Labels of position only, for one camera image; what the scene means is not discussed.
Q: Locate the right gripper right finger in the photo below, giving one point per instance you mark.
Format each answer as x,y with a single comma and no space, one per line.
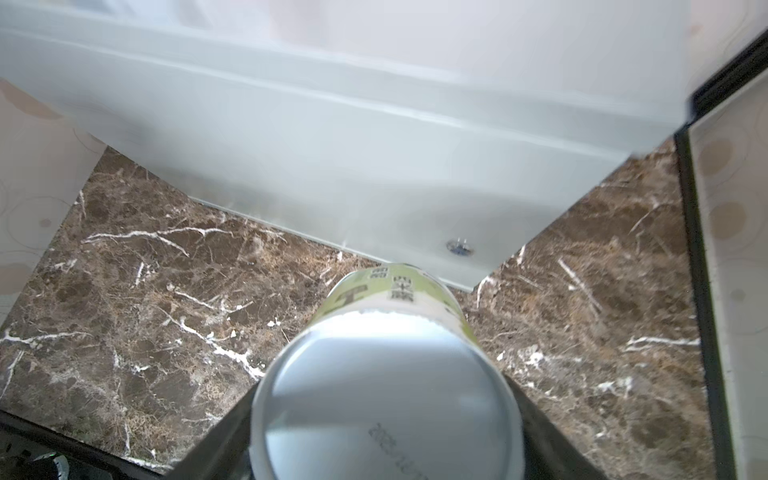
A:
549,455

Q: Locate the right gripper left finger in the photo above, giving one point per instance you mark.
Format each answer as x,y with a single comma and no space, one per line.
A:
223,452

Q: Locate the grey metal cabinet box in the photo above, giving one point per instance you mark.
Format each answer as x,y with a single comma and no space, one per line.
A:
444,134

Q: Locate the green yellow label can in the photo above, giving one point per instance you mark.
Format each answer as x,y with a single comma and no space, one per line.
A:
387,381

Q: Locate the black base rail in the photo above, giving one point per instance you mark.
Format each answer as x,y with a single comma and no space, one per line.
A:
31,451

